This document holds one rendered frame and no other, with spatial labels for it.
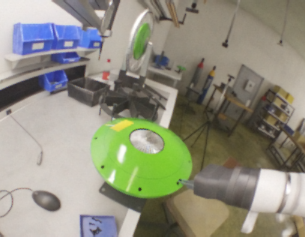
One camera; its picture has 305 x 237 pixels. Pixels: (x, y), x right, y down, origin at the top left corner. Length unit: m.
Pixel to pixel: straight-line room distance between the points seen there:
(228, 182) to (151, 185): 0.17
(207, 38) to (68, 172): 5.01
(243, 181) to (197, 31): 4.95
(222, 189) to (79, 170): 0.43
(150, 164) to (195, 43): 4.79
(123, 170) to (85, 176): 0.21
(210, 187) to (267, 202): 0.11
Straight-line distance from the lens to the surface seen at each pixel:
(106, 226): 0.41
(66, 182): 0.47
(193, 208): 0.90
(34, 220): 0.46
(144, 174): 0.30
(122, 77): 1.09
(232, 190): 0.23
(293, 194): 0.24
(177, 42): 4.95
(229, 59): 5.18
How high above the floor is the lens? 1.32
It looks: 29 degrees down
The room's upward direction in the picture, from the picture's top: 19 degrees clockwise
